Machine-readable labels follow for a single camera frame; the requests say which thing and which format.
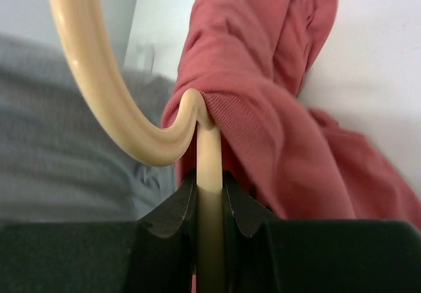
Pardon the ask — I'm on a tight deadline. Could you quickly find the grey t shirt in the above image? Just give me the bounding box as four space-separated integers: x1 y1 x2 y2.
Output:
1 36 176 222

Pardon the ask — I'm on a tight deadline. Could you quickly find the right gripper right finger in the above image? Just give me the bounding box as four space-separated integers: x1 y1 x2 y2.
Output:
223 173 420 292

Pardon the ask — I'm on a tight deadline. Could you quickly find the beige plastic hanger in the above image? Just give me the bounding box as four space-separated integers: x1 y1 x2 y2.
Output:
49 0 228 292

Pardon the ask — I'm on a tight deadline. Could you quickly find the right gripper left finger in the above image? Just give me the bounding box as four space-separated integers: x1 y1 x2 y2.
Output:
1 173 197 292

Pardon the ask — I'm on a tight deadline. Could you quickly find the red t shirt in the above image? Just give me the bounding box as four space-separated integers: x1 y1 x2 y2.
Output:
162 0 420 226

